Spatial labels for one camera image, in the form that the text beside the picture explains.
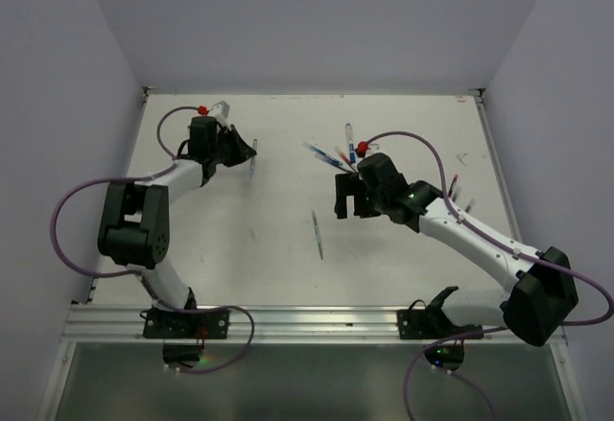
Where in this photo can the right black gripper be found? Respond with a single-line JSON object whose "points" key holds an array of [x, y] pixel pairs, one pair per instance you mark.
{"points": [[346, 183]]}

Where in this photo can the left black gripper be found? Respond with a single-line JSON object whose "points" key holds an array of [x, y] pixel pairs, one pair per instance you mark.
{"points": [[243, 152]]}

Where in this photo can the clear pen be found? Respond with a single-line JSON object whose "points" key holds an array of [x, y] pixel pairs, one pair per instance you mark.
{"points": [[253, 159]]}

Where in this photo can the grey pen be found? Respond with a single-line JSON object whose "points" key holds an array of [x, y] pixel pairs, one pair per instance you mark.
{"points": [[317, 234]]}

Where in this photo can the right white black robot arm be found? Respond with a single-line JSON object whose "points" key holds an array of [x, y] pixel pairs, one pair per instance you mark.
{"points": [[534, 295]]}

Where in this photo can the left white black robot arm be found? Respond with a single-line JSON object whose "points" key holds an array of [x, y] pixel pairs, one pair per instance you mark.
{"points": [[135, 228]]}

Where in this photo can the red pen in pile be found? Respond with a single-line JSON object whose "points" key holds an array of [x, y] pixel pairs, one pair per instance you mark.
{"points": [[343, 156]]}

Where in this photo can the blue pen leftmost pile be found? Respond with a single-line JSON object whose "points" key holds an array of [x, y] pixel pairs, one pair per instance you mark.
{"points": [[328, 158]]}

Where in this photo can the blue capped pen upright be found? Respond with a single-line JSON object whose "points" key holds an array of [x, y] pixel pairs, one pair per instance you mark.
{"points": [[350, 143]]}

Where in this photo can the red pen cap right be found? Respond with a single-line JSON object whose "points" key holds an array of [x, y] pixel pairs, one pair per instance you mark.
{"points": [[452, 186]]}

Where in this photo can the blue pen cap right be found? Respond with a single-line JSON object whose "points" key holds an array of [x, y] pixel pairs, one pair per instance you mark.
{"points": [[470, 205]]}

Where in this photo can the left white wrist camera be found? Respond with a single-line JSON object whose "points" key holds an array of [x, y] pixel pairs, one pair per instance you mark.
{"points": [[220, 111]]}

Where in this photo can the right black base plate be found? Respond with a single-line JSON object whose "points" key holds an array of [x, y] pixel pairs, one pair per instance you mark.
{"points": [[423, 320]]}

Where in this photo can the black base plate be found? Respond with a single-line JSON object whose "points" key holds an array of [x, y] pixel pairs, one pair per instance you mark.
{"points": [[423, 320], [161, 324]]}

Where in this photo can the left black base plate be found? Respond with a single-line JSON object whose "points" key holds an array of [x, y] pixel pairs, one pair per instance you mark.
{"points": [[161, 324]]}

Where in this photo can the aluminium mounting rail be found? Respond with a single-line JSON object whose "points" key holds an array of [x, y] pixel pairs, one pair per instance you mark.
{"points": [[273, 325]]}

